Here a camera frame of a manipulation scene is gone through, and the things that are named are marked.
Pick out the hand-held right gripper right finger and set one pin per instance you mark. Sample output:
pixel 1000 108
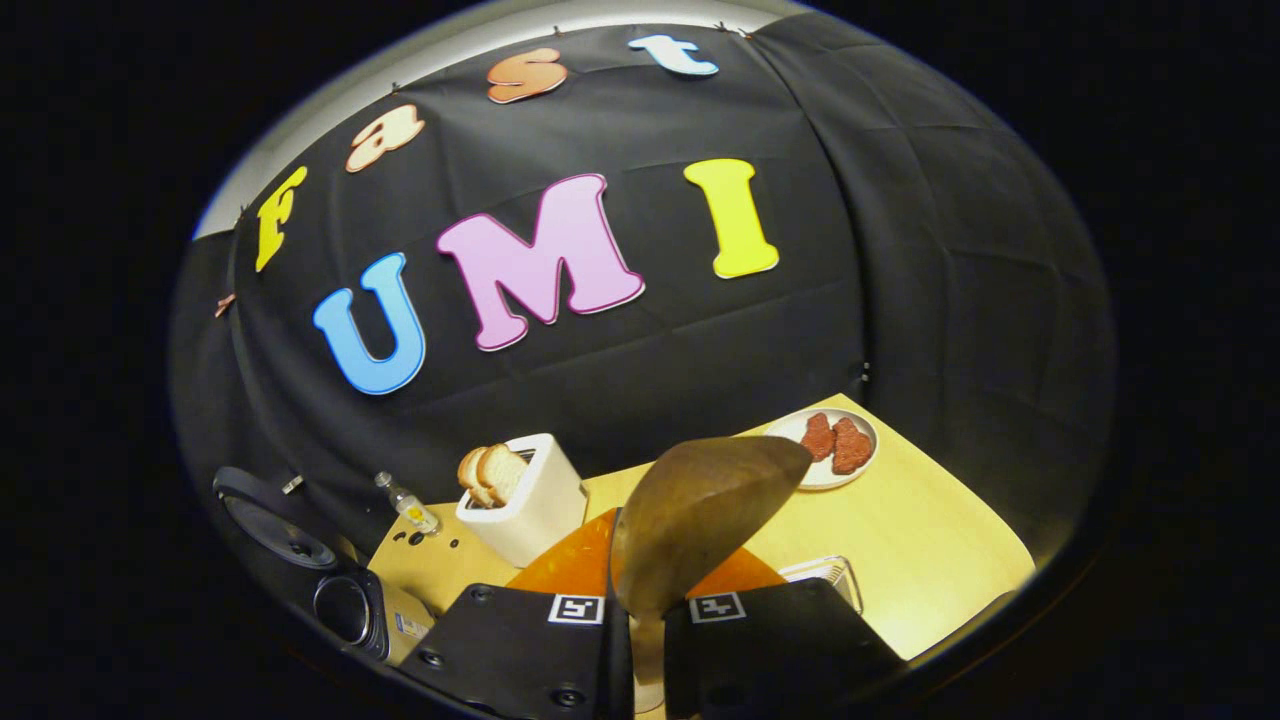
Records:
pixel 770 650

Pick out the dark lidded rice cooker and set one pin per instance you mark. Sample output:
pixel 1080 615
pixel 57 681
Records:
pixel 345 605

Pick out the toasted bread slice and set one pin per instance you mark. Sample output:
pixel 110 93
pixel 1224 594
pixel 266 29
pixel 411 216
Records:
pixel 502 470
pixel 470 475

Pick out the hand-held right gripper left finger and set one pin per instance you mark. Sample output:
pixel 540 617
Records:
pixel 520 650

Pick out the white toaster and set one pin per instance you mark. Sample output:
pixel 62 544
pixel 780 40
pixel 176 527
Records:
pixel 540 510

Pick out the clear chopstick holder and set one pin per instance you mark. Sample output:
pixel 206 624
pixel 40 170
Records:
pixel 830 575

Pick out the wooden spoon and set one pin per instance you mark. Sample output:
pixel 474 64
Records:
pixel 690 510

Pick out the small glass bottle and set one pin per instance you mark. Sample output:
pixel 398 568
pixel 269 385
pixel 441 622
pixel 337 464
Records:
pixel 412 510

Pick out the white round plate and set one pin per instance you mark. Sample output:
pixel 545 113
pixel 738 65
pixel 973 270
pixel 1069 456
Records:
pixel 820 478

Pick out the red meat piece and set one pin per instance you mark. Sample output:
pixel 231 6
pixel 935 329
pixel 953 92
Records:
pixel 852 447
pixel 818 437

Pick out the black backdrop cloth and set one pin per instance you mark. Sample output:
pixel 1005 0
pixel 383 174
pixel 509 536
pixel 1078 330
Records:
pixel 900 250

